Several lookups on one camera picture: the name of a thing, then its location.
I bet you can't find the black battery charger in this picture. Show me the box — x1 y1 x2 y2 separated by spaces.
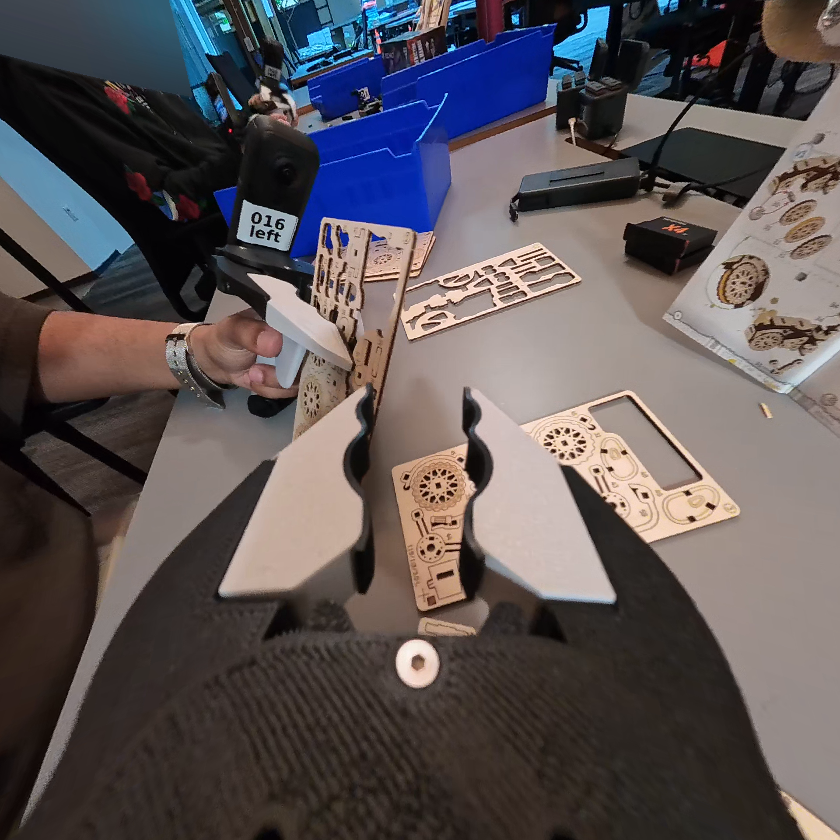
581 75 631 140
556 72 585 129

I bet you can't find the black flowered jacket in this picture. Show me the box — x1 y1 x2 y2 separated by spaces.
0 56 247 316

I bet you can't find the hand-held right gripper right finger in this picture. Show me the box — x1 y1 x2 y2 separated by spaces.
459 386 618 624

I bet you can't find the grey desk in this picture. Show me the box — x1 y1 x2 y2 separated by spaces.
20 88 840 840

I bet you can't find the black power bank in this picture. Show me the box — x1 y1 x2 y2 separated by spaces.
508 156 642 222

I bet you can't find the person's left forearm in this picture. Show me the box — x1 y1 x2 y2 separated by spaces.
0 292 191 404

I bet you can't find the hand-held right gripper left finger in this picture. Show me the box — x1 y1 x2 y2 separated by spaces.
217 384 375 621

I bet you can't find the person's brown shirt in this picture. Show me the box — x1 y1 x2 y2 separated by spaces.
0 453 99 834

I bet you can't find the black white striped object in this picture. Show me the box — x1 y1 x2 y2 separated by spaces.
249 39 296 126

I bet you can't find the black chair frame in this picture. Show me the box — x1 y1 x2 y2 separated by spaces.
0 226 148 516

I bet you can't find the stack of wooden puzzle sheets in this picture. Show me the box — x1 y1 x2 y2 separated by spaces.
357 230 437 283

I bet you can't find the dark puzzle box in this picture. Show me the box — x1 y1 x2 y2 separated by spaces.
381 28 448 74

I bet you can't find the emptied wooden puzzle sheet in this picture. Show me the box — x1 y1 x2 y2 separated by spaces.
400 243 583 341

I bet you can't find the black flat laptop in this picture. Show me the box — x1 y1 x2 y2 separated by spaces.
620 126 786 202

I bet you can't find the blue plastic bin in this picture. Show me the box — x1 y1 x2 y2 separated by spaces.
215 94 454 259
381 25 559 140
307 56 387 123

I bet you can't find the tan fuzzy object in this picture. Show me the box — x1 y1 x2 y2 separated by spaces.
761 0 840 61

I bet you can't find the wooden puzzle sheet frame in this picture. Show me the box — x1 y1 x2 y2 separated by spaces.
310 218 419 424

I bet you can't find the person's left hand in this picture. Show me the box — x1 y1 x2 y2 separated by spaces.
189 310 301 400

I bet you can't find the silver wristwatch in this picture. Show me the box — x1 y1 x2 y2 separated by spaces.
165 322 227 411

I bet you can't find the small black box orange print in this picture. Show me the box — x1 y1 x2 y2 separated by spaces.
623 215 716 275

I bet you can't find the printed instruction booklet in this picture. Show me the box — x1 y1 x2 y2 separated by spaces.
663 98 840 421

